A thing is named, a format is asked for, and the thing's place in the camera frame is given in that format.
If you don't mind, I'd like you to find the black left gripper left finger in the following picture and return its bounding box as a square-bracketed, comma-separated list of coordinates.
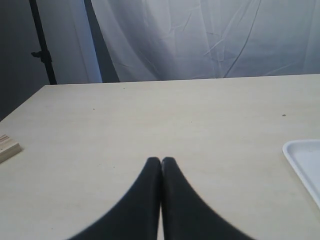
[72, 157, 161, 240]

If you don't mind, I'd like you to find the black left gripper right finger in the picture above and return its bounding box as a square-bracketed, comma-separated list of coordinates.
[161, 157, 252, 240]

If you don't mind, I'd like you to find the white plastic tray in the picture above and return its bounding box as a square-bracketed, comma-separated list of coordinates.
[282, 139, 320, 206]

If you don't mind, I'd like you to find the wooden block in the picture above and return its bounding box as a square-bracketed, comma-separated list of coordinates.
[0, 134, 23, 163]

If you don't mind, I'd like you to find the white backdrop curtain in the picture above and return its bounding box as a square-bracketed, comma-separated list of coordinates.
[37, 0, 320, 84]

